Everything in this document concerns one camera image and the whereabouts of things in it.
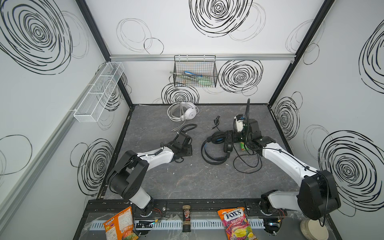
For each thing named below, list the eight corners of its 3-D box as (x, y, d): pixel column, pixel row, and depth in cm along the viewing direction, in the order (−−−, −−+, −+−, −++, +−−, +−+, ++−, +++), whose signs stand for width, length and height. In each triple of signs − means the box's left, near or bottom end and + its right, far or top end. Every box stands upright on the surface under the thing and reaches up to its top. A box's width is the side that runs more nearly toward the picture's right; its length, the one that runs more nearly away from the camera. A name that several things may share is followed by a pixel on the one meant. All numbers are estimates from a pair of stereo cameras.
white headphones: (167, 121, 111) (165, 114, 105) (169, 107, 120) (168, 100, 114) (198, 121, 111) (198, 114, 105) (198, 107, 120) (198, 100, 114)
